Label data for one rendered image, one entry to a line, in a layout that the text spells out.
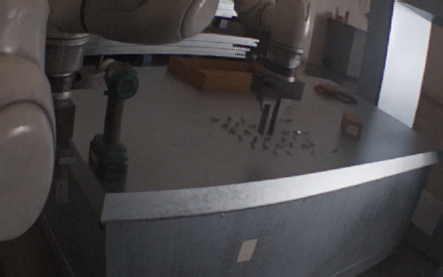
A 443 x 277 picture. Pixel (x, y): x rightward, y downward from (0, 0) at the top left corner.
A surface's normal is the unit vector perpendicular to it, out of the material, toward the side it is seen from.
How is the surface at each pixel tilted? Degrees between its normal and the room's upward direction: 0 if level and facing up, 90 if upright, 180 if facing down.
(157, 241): 90
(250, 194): 68
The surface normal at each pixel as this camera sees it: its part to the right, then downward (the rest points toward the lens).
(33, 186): 0.85, 0.43
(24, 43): 0.97, 0.09
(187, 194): 0.62, 0.03
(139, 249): 0.59, 0.40
